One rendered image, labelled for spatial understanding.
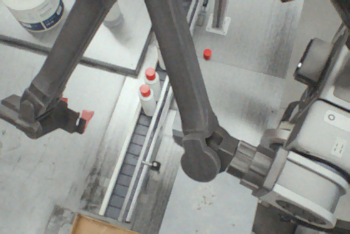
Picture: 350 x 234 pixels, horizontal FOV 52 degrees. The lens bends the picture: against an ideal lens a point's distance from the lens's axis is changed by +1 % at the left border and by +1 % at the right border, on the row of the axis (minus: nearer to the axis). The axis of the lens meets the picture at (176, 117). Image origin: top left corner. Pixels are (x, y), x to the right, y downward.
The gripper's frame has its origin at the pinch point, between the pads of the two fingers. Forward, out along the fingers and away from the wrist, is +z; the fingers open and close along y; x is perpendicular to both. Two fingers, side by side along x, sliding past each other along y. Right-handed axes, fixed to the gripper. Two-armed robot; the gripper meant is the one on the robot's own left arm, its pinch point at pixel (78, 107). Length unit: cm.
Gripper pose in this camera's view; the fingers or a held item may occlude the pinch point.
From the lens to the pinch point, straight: 107.1
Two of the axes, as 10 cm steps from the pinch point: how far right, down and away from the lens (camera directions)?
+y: -8.9, -4.2, 1.9
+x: -3.3, 8.6, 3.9
